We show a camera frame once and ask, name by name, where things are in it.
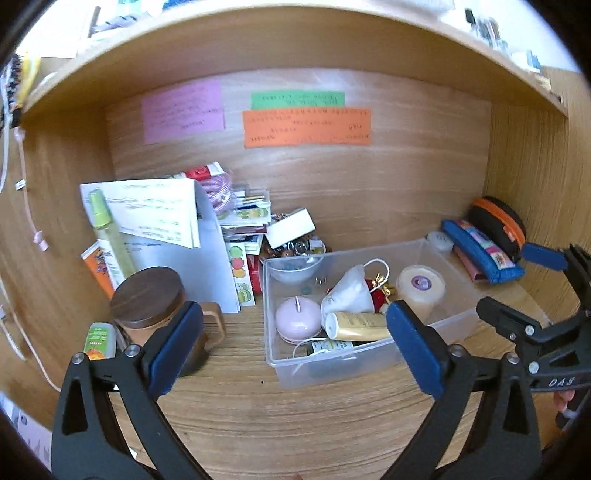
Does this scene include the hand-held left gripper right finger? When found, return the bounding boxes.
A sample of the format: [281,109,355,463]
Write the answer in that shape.
[383,300,543,480]

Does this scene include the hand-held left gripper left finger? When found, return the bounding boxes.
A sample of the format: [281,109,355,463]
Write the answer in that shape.
[51,300,206,480]

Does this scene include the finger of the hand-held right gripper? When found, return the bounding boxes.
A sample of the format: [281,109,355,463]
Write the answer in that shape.
[522,242,591,319]
[475,296,555,358]

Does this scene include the clear plastic bin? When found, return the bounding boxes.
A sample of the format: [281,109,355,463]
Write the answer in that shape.
[262,237,490,389]

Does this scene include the cream squeeze tube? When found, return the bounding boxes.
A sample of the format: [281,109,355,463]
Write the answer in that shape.
[324,311,394,342]

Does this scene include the wooden desktop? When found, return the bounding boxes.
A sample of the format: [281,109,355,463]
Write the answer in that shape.
[92,240,555,480]

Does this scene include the person's right hand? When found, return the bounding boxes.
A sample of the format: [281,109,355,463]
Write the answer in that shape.
[553,390,577,414]

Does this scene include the brown mug with wooden lid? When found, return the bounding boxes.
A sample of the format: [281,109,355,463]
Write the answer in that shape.
[110,267,227,377]

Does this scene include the black orange zip case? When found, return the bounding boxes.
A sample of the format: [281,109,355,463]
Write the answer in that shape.
[467,196,527,264]

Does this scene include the blue patchwork pouch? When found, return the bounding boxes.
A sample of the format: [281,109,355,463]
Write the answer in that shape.
[440,218,526,284]

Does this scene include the pink flat pouch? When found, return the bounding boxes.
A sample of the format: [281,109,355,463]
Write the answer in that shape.
[452,247,488,282]

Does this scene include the cream tape roll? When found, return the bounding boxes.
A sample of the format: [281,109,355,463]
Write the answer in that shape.
[396,264,448,319]

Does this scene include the small green orange bottle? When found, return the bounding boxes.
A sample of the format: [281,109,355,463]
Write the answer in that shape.
[83,322,117,361]

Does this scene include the white paper sheets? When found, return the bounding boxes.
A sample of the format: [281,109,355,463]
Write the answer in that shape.
[120,185,241,315]

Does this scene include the orange small box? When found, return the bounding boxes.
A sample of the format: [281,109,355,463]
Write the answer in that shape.
[81,240,116,298]

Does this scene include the pink round case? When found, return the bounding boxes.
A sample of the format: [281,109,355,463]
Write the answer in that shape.
[276,296,322,344]

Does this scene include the yellow-green spray bottle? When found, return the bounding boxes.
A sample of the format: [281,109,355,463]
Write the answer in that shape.
[88,189,137,289]

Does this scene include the clear glass bowl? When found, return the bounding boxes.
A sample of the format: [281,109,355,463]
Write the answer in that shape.
[269,255,324,284]

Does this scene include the white folded paper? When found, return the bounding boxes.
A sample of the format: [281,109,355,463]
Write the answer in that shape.
[79,179,201,249]

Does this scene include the pile of small jewelry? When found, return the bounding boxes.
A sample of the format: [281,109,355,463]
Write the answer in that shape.
[261,237,326,259]

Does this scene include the white card box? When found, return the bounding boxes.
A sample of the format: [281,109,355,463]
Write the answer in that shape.
[265,208,317,249]

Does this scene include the red white tube box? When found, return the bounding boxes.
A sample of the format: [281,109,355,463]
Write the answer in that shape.
[173,162,225,182]

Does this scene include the pink paper note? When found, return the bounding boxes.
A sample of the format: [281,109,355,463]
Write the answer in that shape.
[141,79,225,145]

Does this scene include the orange paper note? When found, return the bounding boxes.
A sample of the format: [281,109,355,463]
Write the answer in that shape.
[242,107,372,148]

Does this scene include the green paper note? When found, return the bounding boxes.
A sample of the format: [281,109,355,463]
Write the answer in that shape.
[250,91,346,110]

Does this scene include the pink coiled cord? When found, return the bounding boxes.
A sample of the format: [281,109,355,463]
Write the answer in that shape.
[205,173,236,214]

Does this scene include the dark bead string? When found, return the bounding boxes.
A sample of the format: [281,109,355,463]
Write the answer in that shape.
[2,53,25,112]

